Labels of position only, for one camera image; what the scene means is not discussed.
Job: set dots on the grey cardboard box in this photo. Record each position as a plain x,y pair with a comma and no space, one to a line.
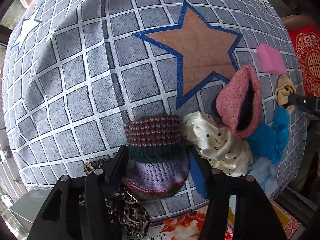
27,207

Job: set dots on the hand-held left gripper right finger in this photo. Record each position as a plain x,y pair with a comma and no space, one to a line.
198,177

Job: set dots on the red patterned box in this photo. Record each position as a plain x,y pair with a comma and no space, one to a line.
287,220

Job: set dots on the pink sponge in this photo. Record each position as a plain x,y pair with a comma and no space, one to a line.
271,60

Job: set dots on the orange printed flat box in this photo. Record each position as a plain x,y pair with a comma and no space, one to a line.
180,226

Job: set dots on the light blue fluffy slipper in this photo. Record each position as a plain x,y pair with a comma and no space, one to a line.
262,173

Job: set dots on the pink knit hat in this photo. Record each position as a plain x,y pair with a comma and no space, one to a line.
230,105

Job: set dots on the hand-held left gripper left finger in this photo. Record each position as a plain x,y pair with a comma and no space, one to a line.
117,166

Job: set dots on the beige cloth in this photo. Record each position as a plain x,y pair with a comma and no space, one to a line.
282,90

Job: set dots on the grey checked star blanket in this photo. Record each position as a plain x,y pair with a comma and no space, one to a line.
100,80

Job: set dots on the striped purple knit hat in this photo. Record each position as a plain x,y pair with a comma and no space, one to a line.
155,155

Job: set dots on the bright blue fuzzy cloth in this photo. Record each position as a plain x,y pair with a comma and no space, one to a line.
265,142

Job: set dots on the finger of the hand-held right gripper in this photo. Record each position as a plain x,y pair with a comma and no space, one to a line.
305,103

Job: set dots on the red patterned cloth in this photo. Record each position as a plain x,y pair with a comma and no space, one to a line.
308,62

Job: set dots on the white polka dot satin cloth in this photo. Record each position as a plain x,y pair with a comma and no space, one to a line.
220,150

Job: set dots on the leopard print cloth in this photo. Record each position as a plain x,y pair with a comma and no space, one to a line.
130,215

